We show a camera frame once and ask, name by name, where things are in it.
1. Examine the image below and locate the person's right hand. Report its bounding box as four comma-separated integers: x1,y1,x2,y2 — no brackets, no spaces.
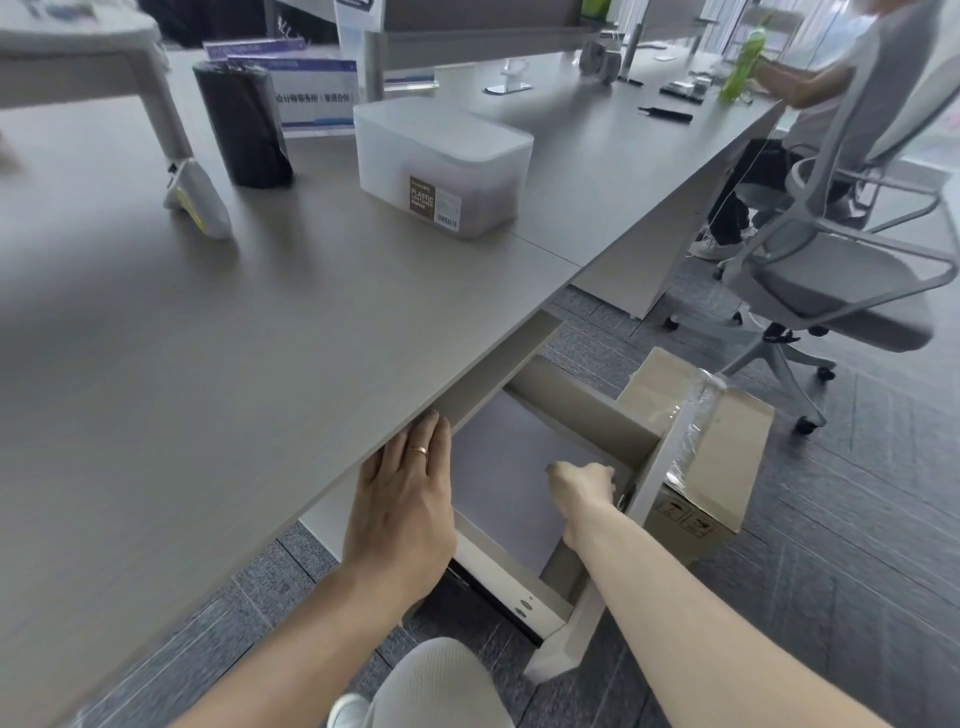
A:
545,461,625,553

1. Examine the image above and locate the person's left forearm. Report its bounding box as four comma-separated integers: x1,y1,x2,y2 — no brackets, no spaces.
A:
168,558,444,728

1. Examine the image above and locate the brown cardboard box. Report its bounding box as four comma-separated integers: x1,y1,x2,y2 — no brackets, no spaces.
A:
616,346,775,568

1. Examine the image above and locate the grey wooden desk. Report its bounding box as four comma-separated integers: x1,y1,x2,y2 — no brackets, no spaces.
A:
0,44,583,728
434,41,789,320

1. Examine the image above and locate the grey round device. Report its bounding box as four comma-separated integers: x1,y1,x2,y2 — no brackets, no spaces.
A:
578,37,624,80

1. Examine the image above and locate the blue and white sign stand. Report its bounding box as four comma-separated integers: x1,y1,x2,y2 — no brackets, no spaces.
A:
224,53,361,140
202,37,309,61

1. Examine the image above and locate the black cylindrical holder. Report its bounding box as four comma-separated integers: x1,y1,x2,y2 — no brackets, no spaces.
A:
192,59,295,189

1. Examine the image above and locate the silver metal stand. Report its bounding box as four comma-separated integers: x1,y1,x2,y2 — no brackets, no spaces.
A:
483,59,534,97

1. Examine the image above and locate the grey desk partition frame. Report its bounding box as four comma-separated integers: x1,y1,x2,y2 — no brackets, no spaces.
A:
363,0,714,103

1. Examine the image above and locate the small blue item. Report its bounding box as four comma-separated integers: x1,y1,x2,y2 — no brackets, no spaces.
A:
22,0,99,20

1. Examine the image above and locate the white and yellow handheld device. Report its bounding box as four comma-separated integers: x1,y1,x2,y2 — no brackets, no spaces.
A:
162,158,235,241

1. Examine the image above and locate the green drink bottle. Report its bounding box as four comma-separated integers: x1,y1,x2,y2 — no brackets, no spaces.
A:
718,26,768,103

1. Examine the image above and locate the black office chair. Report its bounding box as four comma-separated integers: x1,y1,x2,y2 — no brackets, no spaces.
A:
138,0,271,50

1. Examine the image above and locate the white mesh office chair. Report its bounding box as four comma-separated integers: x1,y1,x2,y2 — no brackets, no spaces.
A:
663,0,960,436

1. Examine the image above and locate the grey wooden drawer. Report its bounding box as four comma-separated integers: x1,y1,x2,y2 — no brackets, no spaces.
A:
442,356,727,685

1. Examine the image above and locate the stack of white papers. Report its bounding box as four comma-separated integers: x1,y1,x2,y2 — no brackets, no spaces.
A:
449,389,639,575

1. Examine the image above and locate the person's white shoe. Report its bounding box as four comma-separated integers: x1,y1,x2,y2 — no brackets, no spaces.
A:
327,693,373,728

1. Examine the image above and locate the person's light trouser leg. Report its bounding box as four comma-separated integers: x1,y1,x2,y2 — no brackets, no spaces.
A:
367,637,519,728

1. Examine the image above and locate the white desk shelf riser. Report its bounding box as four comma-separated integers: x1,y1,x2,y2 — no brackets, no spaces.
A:
0,0,198,163

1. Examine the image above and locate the translucent plastic storage box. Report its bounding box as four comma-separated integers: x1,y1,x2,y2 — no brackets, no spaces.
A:
352,95,535,241

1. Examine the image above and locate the clear plastic wrap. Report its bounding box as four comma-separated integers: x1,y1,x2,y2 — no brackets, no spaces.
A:
663,371,729,481

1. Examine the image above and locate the person's right forearm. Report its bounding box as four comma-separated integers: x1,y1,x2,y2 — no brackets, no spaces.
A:
562,503,871,728

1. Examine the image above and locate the person's left hand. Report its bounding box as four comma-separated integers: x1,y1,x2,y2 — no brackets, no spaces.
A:
341,410,459,610

